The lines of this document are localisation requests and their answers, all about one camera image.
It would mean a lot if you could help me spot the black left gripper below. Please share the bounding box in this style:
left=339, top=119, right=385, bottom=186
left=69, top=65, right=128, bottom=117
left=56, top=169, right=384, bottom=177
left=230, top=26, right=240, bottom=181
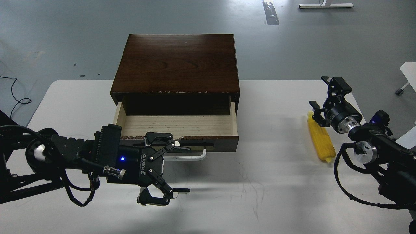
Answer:
left=107, top=132, right=191, bottom=206

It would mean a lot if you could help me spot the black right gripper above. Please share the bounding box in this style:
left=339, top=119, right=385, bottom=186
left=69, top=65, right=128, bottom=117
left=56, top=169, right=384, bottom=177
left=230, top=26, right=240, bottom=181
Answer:
left=309, top=76, right=363, bottom=134

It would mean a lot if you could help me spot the yellow corn cob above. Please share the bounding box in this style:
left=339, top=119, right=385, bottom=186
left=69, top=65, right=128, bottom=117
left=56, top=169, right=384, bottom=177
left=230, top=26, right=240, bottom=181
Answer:
left=307, top=111, right=336, bottom=163

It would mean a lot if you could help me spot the wooden drawer with white handle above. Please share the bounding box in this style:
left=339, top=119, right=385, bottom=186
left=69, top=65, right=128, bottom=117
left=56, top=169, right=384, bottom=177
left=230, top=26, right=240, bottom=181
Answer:
left=113, top=102, right=239, bottom=158

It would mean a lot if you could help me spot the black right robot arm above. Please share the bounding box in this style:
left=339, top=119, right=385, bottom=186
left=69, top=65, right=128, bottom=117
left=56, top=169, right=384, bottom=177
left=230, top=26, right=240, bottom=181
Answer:
left=309, top=76, right=416, bottom=234

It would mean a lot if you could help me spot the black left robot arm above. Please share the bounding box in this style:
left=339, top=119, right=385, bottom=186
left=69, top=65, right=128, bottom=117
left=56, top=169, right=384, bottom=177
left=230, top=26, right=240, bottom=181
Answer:
left=1, top=124, right=190, bottom=206

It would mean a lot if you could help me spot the dark wooden drawer cabinet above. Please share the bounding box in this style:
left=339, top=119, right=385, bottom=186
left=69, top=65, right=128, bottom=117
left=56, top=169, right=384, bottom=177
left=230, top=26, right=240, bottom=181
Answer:
left=110, top=34, right=240, bottom=115

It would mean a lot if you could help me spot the white table edge at right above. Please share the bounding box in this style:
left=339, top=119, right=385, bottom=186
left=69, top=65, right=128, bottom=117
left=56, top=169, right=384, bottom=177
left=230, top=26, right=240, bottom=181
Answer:
left=395, top=62, right=416, bottom=96

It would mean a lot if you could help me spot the white metal stand base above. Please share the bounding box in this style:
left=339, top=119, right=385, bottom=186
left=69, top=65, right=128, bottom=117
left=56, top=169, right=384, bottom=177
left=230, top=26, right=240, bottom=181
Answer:
left=298, top=0, right=354, bottom=9

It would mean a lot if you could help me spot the black tape strip on floor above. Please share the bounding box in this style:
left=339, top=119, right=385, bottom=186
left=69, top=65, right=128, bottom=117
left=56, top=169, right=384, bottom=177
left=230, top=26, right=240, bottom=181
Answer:
left=262, top=0, right=280, bottom=26

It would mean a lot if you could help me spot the black cable on floor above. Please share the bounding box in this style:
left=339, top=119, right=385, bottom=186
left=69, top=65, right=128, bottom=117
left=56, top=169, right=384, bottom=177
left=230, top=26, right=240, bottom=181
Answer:
left=0, top=75, right=32, bottom=121

